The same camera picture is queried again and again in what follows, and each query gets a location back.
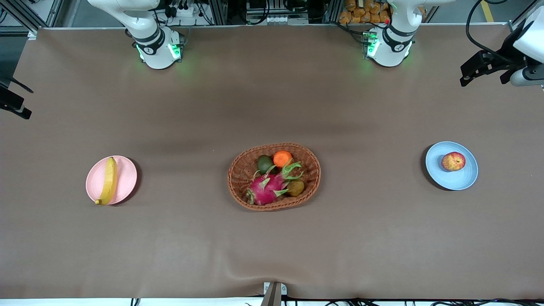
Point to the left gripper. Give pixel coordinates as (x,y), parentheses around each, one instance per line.
(505,56)

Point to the red yellow apple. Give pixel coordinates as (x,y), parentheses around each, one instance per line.
(453,162)

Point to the yellow banana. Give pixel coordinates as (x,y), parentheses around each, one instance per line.
(109,180)

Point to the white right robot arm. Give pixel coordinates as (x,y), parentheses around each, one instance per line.
(155,51)

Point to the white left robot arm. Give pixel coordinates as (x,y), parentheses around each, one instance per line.
(389,51)

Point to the blue plate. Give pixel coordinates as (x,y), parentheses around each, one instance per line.
(451,180)

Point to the pink plate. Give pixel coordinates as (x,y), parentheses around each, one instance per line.
(125,178)

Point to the bag of orange bread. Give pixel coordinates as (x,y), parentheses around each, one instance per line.
(361,12)

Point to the white power strip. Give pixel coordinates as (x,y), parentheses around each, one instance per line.
(183,10)

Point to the brown table cloth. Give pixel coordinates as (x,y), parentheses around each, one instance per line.
(272,106)

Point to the orange fruit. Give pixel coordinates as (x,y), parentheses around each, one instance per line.
(282,158)

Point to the brown kiwi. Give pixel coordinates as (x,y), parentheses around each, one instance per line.
(296,188)

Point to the brown wicker basket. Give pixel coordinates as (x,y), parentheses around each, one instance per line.
(238,182)

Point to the green avocado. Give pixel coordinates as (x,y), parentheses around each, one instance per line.
(264,163)

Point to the pink dragon fruit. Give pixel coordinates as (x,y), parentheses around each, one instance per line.
(265,189)

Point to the aluminium frame profile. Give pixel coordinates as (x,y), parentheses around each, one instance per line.
(520,17)
(23,17)

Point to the grey metal mount bracket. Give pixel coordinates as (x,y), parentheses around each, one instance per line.
(274,293)

